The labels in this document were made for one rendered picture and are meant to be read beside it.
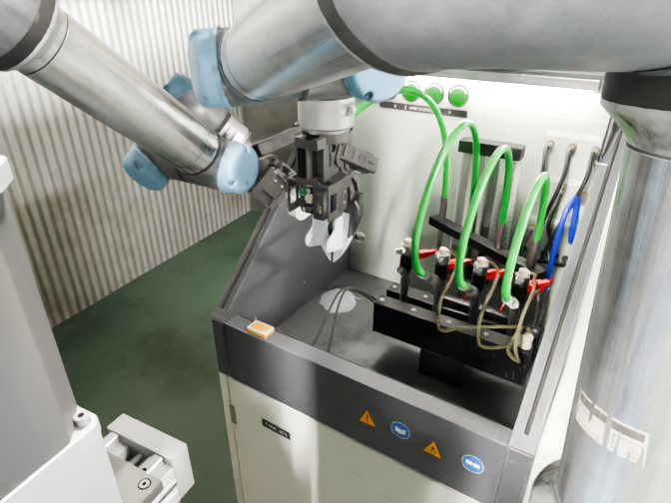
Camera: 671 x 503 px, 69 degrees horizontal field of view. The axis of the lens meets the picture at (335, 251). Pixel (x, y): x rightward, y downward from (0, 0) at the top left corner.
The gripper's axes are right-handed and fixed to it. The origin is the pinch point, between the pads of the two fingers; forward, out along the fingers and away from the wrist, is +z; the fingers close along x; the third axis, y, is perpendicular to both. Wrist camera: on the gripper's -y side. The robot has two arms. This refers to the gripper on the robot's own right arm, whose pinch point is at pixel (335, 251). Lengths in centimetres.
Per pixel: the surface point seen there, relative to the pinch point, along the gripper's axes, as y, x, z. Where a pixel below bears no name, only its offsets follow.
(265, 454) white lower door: -3, -22, 64
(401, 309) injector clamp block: -24.5, 1.6, 24.9
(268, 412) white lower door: -3, -20, 49
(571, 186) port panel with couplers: -57, 26, 2
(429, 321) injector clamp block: -24.0, 8.4, 25.1
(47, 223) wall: -54, -207, 67
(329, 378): -3.0, -3.4, 30.5
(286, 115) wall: -224, -185, 42
